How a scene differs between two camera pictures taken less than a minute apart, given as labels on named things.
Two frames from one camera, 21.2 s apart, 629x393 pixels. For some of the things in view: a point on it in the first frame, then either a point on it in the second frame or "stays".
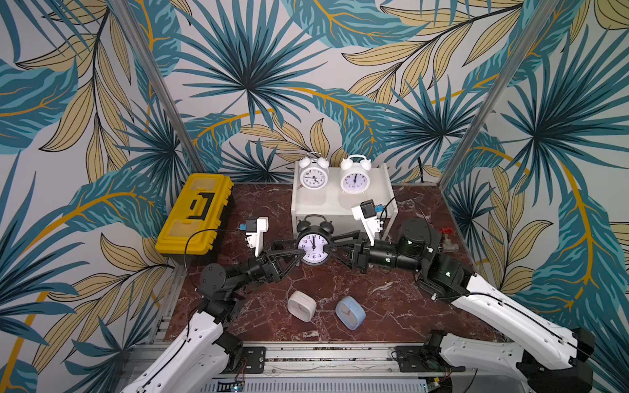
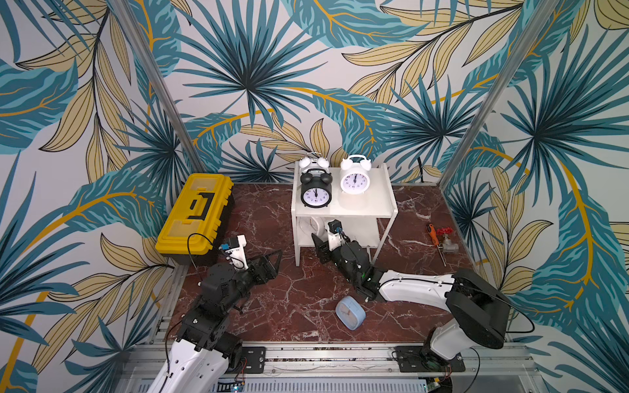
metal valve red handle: (447, 246) stays
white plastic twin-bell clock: (355, 177) stays
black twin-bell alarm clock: (314, 232) to (316, 188)
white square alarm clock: (301, 306) to (308, 225)
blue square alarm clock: (350, 313) stays
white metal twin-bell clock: (314, 171) stays
